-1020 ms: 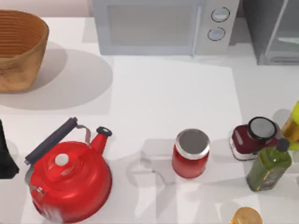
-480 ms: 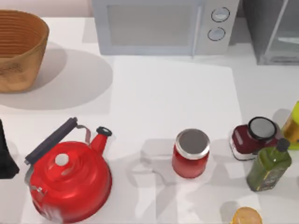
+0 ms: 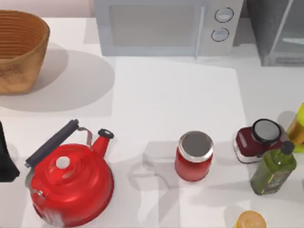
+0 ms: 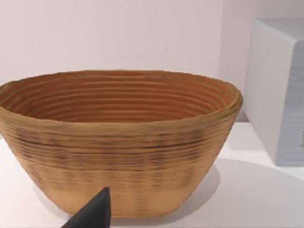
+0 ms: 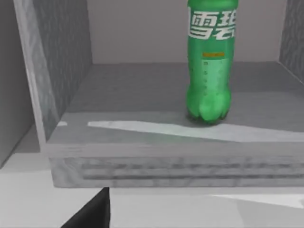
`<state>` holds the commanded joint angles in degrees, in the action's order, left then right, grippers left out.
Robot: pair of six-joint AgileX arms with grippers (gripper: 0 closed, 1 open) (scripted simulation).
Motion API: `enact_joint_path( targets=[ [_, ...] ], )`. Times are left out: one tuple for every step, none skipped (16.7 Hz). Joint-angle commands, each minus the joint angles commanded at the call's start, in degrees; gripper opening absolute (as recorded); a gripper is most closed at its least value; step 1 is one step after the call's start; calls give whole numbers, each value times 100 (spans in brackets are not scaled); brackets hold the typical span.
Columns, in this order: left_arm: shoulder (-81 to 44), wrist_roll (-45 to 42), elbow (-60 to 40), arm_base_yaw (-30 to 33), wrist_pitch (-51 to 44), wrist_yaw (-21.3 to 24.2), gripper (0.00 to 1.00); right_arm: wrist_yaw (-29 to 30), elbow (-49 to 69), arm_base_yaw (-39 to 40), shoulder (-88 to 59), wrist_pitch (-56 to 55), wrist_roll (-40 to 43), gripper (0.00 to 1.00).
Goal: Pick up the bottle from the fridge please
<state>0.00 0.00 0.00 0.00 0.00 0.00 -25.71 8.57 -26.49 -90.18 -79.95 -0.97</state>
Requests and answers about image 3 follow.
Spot yellow bottle with green cap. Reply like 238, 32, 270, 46
286, 103, 304, 153

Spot microwave door handle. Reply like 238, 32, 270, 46
195, 6, 205, 60

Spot green bottle with black cap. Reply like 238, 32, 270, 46
249, 140, 297, 196

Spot red jar with metal lid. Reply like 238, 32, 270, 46
174, 131, 214, 183

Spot red kettle with black handle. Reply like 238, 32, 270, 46
24, 119, 115, 228

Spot microwave knob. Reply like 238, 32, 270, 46
214, 7, 235, 23
210, 27, 230, 43

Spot brown woven basket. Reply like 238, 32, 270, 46
0, 10, 51, 96

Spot grey cabinet with dark inside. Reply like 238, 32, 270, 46
246, 0, 304, 67

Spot dark red jar black lid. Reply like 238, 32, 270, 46
233, 118, 285, 164

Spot pale microwave oven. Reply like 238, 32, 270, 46
93, 0, 244, 58

